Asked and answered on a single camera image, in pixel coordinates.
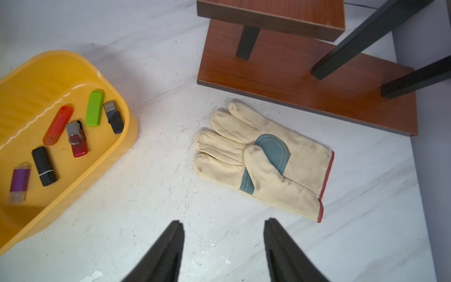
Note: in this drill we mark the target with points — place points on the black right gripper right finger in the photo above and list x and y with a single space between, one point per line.
286 261

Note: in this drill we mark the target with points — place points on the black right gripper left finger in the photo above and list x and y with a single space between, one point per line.
163 260

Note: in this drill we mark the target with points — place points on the black usb flash drive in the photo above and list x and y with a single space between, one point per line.
44 166

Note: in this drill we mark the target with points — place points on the grey clear-cap usb drive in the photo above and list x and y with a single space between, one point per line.
114 116

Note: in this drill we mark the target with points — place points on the red swivel usb drive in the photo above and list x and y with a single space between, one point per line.
77 138

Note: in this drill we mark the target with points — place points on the purple usb flash drive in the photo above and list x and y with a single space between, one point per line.
19 183

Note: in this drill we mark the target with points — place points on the green usb flash drive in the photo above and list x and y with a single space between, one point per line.
94 108

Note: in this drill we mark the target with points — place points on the orange-red usb flash drive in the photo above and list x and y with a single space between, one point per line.
58 125

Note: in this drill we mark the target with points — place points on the yellow storage box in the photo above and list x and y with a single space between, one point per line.
31 95

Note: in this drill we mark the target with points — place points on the cream work glove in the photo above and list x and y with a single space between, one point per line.
246 151

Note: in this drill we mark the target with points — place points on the brown wooden step stand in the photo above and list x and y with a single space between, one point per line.
290 53

